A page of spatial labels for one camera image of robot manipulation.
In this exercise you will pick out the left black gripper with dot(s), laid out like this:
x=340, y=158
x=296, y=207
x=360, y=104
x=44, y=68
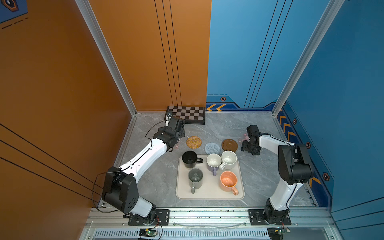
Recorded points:
x=182, y=132

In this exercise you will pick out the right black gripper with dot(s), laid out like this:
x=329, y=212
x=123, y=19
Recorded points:
x=244, y=147

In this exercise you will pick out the brown wooden round coaster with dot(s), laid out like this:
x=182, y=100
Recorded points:
x=229, y=145

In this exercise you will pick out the woven rattan round coaster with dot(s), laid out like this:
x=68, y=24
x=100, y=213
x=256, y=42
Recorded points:
x=194, y=142

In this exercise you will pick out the blue woven round coaster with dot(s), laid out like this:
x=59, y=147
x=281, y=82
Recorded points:
x=212, y=148

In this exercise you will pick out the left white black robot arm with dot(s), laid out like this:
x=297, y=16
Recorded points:
x=120, y=188

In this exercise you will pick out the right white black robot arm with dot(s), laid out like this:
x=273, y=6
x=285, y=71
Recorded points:
x=295, y=169

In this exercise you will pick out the cream white mug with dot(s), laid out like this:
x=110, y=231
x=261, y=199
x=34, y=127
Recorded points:
x=229, y=159

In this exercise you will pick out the black mug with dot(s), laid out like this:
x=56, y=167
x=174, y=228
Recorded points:
x=190, y=159

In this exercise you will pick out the black white chessboard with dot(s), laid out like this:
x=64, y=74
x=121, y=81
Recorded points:
x=191, y=115

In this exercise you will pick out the orange peach mug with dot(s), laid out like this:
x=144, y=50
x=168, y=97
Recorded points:
x=228, y=182

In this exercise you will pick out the grey green mug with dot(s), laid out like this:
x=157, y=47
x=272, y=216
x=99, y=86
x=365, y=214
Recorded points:
x=195, y=177

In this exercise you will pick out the beige rectangular serving tray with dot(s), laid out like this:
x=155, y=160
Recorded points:
x=210, y=189

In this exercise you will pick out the left green circuit board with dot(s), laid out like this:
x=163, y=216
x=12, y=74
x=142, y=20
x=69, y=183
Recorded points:
x=148, y=233

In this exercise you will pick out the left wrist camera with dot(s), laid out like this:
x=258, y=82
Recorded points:
x=169, y=116

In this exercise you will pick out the white mug purple handle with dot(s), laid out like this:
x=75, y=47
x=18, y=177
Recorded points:
x=213, y=163

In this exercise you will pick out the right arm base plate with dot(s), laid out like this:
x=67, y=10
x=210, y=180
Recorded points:
x=271, y=217

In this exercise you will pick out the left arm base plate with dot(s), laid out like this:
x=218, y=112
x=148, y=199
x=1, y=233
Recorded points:
x=162, y=217

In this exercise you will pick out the aluminium front frame rail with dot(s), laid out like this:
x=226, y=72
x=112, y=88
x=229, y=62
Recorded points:
x=222, y=223

